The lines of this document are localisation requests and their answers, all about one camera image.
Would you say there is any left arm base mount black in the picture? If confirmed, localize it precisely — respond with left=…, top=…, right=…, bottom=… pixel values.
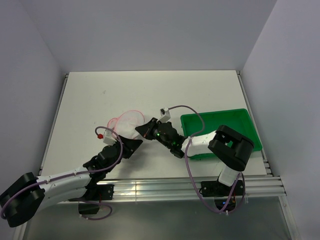
left=78, top=184, right=114, bottom=221

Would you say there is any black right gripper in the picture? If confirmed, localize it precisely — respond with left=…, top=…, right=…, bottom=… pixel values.
left=136, top=117, right=172, bottom=149

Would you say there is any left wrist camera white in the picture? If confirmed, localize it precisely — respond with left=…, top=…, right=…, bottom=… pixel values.
left=94, top=126, right=117, bottom=146

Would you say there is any white cloth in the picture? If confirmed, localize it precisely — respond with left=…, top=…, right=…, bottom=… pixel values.
left=116, top=122, right=139, bottom=139

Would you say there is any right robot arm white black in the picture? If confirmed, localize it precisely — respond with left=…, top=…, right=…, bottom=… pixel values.
left=135, top=118, right=254, bottom=195

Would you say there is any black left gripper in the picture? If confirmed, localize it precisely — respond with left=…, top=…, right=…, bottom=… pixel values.
left=105, top=134, right=142, bottom=172

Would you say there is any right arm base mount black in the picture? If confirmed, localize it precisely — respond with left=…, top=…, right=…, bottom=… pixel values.
left=199, top=180, right=246, bottom=213

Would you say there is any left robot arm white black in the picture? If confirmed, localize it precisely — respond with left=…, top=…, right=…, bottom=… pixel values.
left=0, top=136, right=143, bottom=228

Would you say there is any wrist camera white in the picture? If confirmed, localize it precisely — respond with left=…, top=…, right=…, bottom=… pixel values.
left=158, top=107, right=171, bottom=123
left=94, top=126, right=117, bottom=146

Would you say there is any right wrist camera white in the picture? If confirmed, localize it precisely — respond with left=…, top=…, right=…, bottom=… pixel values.
left=158, top=107, right=171, bottom=123

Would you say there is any green plastic tray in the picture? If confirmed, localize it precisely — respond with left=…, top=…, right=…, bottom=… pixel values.
left=180, top=108, right=262, bottom=152

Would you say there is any mesh laundry bag pink trim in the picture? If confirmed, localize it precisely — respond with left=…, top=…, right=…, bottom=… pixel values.
left=107, top=110, right=145, bottom=139

